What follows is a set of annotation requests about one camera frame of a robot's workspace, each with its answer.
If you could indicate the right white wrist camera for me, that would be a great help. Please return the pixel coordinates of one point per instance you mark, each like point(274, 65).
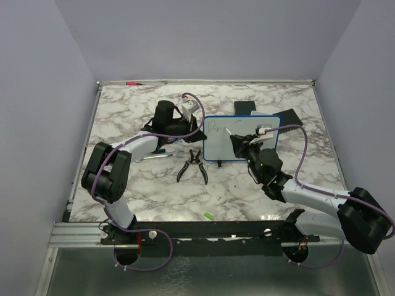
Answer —
point(263, 134)

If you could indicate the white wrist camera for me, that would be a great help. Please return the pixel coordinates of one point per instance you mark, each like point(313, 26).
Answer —
point(263, 134)
point(188, 106)

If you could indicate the black flat box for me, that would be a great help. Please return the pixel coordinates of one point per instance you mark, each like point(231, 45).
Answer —
point(244, 107)

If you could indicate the silver open end wrench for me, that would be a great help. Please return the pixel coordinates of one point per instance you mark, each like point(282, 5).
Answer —
point(175, 153)

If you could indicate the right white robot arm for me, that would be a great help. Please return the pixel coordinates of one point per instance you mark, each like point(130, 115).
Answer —
point(351, 215)

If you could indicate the blue framed whiteboard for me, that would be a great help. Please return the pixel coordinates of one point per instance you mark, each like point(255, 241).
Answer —
point(227, 133)

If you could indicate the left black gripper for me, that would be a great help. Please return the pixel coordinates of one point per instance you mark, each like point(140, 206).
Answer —
point(198, 136)

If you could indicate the black network switch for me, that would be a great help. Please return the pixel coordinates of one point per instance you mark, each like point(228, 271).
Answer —
point(289, 120)

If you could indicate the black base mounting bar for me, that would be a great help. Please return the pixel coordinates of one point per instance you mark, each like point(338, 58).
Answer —
point(205, 238)

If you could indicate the grey small box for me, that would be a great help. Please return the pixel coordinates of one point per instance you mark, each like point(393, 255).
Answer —
point(256, 113)

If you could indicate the red marker on rail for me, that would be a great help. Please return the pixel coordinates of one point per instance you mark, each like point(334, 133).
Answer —
point(133, 83)

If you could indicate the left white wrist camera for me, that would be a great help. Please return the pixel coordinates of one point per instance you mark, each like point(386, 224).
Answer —
point(188, 106)

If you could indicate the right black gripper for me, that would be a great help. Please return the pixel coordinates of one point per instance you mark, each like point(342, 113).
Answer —
point(241, 146)

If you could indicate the black handled pliers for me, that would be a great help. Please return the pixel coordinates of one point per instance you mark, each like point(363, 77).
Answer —
point(194, 159)

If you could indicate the green marker cap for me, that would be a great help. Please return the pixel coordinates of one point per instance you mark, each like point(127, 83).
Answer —
point(209, 216)

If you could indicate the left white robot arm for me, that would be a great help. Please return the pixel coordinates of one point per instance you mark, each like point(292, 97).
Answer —
point(106, 174)

